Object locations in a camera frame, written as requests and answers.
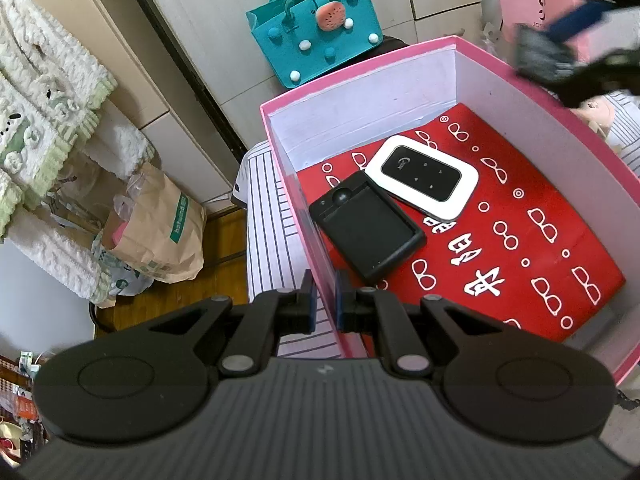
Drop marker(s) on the colourful packaging pile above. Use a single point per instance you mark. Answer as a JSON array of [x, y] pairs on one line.
[[20, 400]]

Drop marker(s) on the teal felt handbag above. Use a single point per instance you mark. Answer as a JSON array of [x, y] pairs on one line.
[[310, 60]]

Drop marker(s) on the black battery charger tray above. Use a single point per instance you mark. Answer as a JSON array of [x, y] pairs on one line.
[[370, 230]]

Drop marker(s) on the small white ornament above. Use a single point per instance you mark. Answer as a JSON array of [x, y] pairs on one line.
[[491, 35]]

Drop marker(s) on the white green plastic bag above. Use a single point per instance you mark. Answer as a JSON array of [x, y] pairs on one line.
[[125, 280]]

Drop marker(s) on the beige wardrobe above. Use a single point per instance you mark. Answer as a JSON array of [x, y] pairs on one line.
[[210, 20]]

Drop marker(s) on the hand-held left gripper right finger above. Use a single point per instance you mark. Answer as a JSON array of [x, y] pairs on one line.
[[341, 301]]

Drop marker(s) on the white pocket router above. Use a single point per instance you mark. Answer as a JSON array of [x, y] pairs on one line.
[[425, 175]]

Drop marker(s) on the white striped cloth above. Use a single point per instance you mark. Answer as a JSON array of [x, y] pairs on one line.
[[265, 240]]

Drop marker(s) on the brown paper bag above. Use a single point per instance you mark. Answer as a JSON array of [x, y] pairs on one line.
[[160, 230]]

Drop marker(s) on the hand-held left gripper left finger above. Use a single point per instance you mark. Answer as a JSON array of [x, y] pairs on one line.
[[309, 301]]

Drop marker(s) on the pink cardboard box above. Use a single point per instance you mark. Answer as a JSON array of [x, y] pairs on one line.
[[375, 95]]

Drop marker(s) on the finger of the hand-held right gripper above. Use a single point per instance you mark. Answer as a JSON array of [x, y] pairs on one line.
[[575, 19], [600, 82]]

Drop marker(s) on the white green knitted blanket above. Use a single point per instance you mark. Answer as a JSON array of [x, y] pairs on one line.
[[45, 125]]

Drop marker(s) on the clear plastic bag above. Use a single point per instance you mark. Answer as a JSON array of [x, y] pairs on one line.
[[130, 195]]

